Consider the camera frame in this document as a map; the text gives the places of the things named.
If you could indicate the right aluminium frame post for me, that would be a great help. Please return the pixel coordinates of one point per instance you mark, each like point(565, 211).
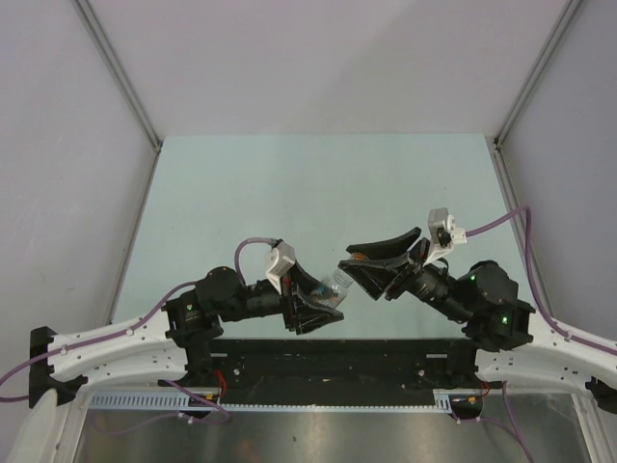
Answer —
point(558, 33)

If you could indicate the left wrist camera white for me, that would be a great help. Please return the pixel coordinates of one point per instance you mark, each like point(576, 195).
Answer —
point(280, 259)

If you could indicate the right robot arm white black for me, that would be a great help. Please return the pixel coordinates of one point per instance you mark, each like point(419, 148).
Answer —
point(512, 340)

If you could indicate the left aluminium frame post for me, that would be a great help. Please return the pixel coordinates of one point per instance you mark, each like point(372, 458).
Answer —
point(112, 62)

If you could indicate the clear pill bottle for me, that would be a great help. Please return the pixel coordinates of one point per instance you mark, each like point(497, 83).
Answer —
point(333, 289)

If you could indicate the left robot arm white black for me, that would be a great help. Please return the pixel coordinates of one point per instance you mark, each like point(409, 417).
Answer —
point(171, 341)

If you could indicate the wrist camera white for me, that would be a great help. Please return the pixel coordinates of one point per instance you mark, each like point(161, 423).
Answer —
point(280, 259)
point(445, 235)

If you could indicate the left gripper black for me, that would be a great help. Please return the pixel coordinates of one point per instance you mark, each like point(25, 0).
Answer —
point(296, 313)

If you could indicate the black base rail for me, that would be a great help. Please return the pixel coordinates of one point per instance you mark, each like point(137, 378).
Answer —
point(334, 372)

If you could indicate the white cable duct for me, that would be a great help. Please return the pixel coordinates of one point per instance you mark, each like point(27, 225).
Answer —
point(170, 401)

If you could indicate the gold bottle lid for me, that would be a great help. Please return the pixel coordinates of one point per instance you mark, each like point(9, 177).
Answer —
point(358, 257)

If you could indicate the aluminium frame post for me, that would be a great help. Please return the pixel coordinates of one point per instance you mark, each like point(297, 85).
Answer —
point(558, 33)
point(112, 62)

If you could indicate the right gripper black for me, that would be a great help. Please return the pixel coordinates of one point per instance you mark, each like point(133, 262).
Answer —
point(376, 276)

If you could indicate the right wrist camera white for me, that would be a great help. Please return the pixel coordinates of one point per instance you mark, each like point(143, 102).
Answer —
point(445, 235)

